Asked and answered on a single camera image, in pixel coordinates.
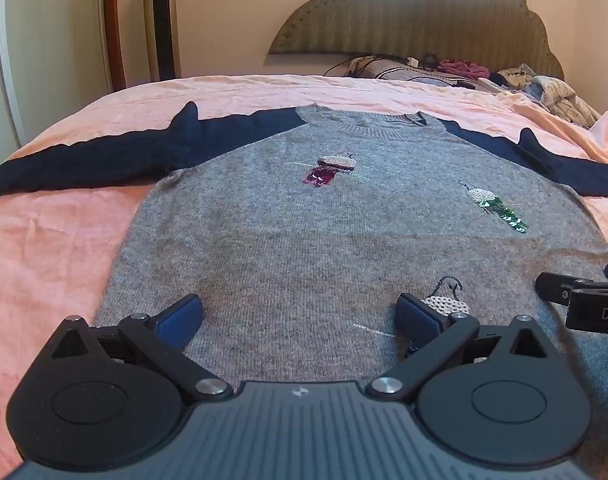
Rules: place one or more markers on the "olive padded headboard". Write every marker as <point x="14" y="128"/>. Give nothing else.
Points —
<point x="414" y="15"/>

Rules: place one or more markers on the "patterned grey pillow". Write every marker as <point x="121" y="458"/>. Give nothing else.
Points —
<point x="384" y="69"/>

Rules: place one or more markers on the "grey sweater with navy sleeves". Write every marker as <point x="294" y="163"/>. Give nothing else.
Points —
<point x="309" y="240"/>

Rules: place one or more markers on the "magenta cloth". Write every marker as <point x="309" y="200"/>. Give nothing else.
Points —
<point x="461" y="67"/>

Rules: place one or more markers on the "pile of crumpled clothes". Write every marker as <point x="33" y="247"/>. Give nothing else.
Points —
<point x="554" y="92"/>

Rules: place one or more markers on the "pink bed sheet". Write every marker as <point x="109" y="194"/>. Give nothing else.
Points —
<point x="58" y="240"/>

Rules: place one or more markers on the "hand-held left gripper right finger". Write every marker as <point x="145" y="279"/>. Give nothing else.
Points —
<point x="416" y="321"/>

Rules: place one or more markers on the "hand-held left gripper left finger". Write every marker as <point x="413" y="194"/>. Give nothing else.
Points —
<point x="181" y="319"/>

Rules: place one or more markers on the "brown wooden door frame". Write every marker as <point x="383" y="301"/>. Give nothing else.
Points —
<point x="112" y="25"/>

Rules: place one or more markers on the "white floral wardrobe door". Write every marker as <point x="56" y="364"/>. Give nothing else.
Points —
<point x="48" y="35"/>

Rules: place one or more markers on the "gold tower fan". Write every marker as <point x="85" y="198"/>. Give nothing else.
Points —
<point x="161" y="20"/>

